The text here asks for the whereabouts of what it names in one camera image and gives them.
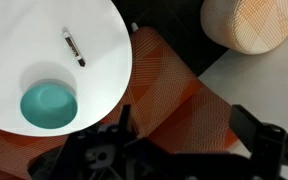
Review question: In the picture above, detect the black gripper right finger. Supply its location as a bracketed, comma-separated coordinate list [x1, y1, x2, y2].
[229, 104, 288, 162]

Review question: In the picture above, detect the brown and white marker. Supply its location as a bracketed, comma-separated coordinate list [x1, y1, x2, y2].
[62, 27, 87, 68]

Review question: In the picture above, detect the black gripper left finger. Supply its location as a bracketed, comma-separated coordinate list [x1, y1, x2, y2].
[98, 104, 139, 145]

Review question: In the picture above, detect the teal blue bowl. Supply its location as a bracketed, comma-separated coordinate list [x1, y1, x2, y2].
[19, 79, 79, 130]

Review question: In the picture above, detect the beige round pouf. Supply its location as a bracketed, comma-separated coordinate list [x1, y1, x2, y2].
[199, 0, 288, 56]

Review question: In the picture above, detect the orange patterned sofa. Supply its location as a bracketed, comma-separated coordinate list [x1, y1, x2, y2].
[0, 26, 240, 180]

